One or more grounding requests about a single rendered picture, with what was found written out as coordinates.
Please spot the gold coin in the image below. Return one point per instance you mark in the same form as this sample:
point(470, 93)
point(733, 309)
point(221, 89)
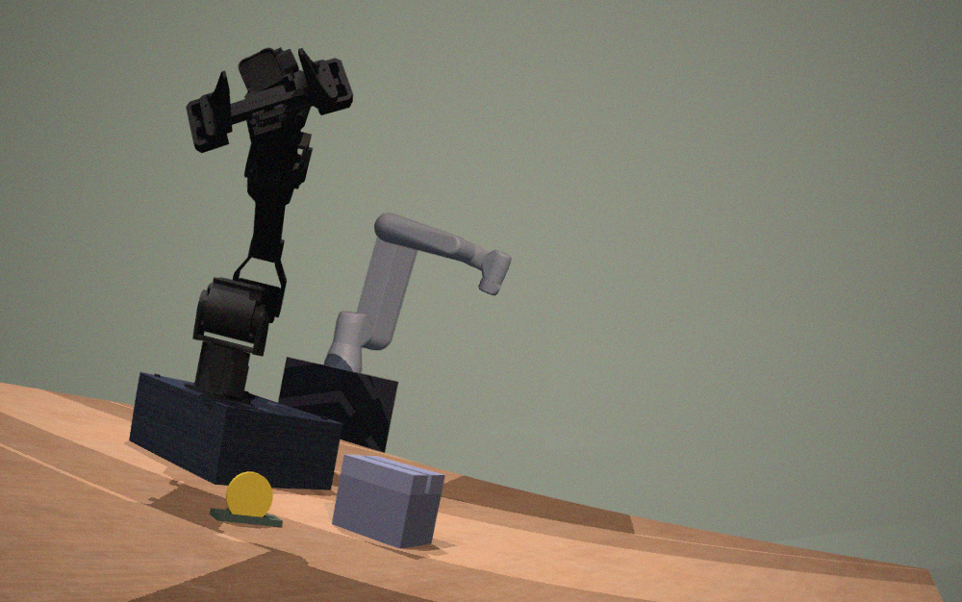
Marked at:
point(249, 494)

